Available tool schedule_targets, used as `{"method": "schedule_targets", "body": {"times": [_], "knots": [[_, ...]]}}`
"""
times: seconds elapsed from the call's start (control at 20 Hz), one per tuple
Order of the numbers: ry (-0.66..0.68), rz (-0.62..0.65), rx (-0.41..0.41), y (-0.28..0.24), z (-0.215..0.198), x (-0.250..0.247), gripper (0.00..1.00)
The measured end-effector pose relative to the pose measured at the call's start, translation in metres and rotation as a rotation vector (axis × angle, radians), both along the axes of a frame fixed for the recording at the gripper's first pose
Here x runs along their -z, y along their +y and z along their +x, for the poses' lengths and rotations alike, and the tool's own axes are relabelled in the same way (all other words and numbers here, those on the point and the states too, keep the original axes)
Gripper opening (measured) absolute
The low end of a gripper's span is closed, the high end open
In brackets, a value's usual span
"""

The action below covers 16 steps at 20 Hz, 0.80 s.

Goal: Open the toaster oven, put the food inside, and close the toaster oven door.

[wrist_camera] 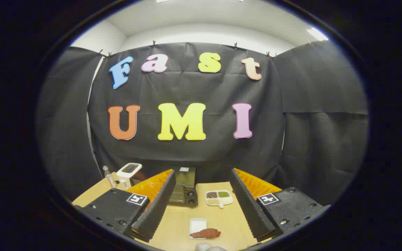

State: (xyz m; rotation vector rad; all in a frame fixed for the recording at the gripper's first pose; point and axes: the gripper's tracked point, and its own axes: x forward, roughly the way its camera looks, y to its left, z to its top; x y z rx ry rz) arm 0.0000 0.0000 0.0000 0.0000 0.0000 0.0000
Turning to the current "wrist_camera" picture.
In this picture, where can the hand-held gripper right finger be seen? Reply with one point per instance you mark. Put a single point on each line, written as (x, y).
(246, 204)

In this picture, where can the black toaster oven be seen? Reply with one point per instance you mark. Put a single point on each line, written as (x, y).
(185, 188)

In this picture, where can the white plastic tray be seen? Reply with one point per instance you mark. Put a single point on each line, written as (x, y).
(197, 223)

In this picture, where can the ceiling light panel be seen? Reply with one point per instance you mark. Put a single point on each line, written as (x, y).
(317, 33)

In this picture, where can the red raw meat steak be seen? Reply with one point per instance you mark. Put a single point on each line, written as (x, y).
(206, 233)

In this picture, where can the clear glass bottle orange label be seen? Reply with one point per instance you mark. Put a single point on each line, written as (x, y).
(109, 178)

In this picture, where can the white bread toaster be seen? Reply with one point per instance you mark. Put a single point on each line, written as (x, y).
(128, 170)

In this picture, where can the white divided dish with beans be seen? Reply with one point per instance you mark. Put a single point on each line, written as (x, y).
(218, 198)

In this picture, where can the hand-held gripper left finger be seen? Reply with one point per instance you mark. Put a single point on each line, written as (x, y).
(159, 204)

